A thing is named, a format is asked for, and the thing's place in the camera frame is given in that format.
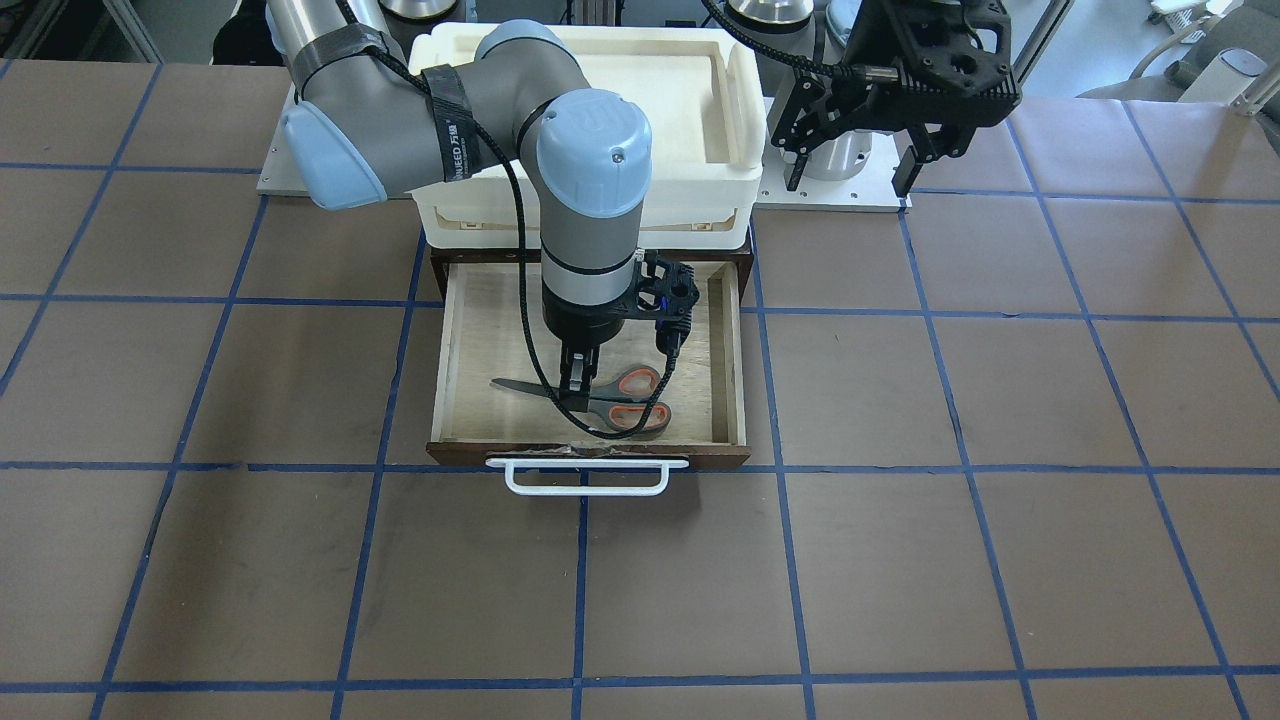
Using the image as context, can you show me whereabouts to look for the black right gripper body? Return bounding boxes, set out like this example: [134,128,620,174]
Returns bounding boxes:
[543,300,625,375]

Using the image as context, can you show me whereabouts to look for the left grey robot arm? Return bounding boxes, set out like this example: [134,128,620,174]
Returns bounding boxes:
[707,1,1021,199]

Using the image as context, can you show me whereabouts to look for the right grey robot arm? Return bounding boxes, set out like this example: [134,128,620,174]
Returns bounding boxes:
[265,1,668,419]

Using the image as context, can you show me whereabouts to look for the black braided cable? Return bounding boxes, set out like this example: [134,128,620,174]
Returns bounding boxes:
[335,0,681,441]

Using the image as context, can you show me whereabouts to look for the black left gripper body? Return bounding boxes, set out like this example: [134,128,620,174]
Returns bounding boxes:
[771,1,1021,160]

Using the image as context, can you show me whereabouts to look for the white foam box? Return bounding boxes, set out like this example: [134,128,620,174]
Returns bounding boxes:
[410,23,765,251]

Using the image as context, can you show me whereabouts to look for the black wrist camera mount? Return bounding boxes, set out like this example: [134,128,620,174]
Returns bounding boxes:
[626,250,700,359]

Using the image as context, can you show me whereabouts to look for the light wooden drawer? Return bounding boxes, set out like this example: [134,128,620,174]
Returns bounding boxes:
[426,261,750,469]

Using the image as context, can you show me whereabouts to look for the grey orange handled scissors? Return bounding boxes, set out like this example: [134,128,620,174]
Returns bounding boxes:
[492,364,663,432]

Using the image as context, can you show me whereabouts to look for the white drawer handle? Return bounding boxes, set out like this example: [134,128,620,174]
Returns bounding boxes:
[485,455,691,498]

